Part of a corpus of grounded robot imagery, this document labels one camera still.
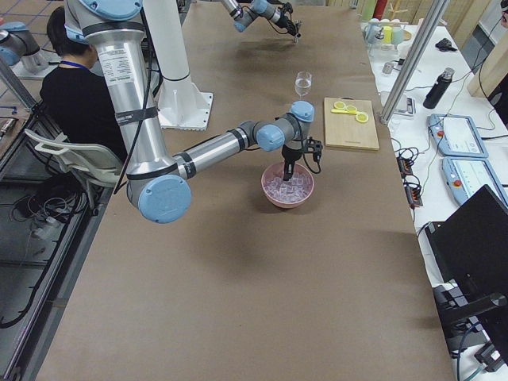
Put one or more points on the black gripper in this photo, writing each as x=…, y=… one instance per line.
x=289, y=155
x=289, y=22

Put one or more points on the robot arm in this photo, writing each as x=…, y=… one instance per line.
x=279, y=14
x=143, y=58

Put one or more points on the clear ice cubes pile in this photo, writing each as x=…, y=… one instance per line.
x=292, y=191

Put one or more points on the clear wine glass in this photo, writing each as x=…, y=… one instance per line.
x=303, y=83

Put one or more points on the pink bowl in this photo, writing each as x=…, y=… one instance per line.
x=278, y=168

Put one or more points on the wooden cutting board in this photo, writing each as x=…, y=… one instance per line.
x=343, y=131

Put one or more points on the yellow plastic knife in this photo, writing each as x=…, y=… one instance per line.
x=337, y=111

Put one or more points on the yellow lemon slice near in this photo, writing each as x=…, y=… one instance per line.
x=339, y=106

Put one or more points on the blue plastic cup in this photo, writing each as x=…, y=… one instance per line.
x=370, y=31

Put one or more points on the yellow lemon slice far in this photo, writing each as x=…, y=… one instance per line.
x=362, y=117

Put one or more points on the yellow plastic cup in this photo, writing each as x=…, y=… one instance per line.
x=386, y=34

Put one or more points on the grey plastic cup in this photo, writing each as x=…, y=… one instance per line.
x=397, y=35

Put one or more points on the black water bottle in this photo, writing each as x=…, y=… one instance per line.
x=438, y=89

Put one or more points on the blue teach pendant upper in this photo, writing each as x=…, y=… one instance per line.
x=456, y=135

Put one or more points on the blue teach pendant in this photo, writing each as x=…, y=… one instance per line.
x=465, y=175
x=456, y=135

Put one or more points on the blue teach pendant lower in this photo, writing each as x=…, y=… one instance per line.
x=465, y=175

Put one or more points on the white chair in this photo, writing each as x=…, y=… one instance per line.
x=91, y=164

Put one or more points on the black monitor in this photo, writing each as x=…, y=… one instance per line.
x=470, y=247

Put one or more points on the person in black shirt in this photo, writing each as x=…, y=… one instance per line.
x=77, y=99

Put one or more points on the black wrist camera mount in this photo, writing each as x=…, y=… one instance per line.
x=313, y=147

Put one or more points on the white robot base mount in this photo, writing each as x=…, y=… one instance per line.
x=181, y=104

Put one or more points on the aluminium frame post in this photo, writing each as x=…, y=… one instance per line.
x=421, y=40

